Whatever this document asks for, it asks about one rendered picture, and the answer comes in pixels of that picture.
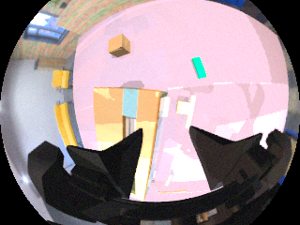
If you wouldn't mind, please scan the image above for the teal rectangular bar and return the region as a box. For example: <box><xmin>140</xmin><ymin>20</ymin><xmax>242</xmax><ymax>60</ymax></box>
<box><xmin>191</xmin><ymin>56</ymin><xmax>206</xmax><ymax>79</ymax></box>

